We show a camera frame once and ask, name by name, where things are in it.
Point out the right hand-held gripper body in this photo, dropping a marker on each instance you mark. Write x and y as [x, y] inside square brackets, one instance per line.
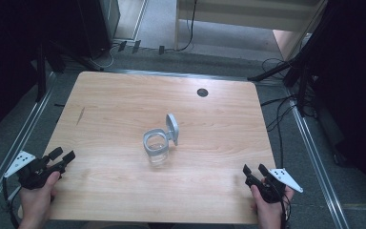
[271, 189]

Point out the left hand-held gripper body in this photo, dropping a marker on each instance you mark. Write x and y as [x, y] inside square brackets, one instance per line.
[33, 175]

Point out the clear jar with grey lid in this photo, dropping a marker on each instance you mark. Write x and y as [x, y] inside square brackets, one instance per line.
[172, 129]

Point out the person's right hand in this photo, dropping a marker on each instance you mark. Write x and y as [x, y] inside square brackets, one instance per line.
[270, 214]

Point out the person's left hand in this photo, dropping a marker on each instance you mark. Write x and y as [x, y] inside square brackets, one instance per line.
[36, 205]

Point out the black curtain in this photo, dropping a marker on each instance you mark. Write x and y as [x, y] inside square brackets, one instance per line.
[355, 79]
[9, 47]

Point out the black floor tape strip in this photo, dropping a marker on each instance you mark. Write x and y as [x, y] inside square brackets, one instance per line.
[161, 50]
[136, 46]

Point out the black cabinet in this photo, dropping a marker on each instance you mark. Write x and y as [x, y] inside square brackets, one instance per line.
[95, 25]

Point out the light wooden furniture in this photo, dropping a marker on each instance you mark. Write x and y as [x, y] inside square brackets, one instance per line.
[235, 14]

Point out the aluminium floor rail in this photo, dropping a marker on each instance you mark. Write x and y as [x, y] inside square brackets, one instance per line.
[317, 165]
[19, 141]
[178, 74]

